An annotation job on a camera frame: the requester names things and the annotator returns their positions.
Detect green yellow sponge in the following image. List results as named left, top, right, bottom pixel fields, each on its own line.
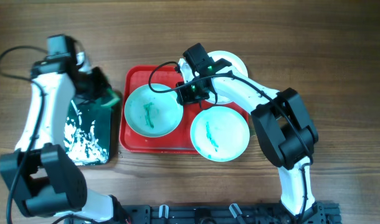
left=100, top=88, right=120, bottom=108

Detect black aluminium base frame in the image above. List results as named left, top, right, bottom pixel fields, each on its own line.
left=64, top=202, right=342, bottom=224

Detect black water tray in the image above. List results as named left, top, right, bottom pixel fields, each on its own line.
left=64, top=98, right=113, bottom=166

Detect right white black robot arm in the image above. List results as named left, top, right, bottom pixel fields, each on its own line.
left=177, top=56, right=318, bottom=223

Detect white plate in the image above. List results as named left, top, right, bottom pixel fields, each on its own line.
left=124, top=83, right=184, bottom=138
left=206, top=50, right=249, bottom=105
left=190, top=106, right=250, bottom=162

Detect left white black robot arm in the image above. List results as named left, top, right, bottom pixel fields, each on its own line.
left=0, top=60, right=131, bottom=223

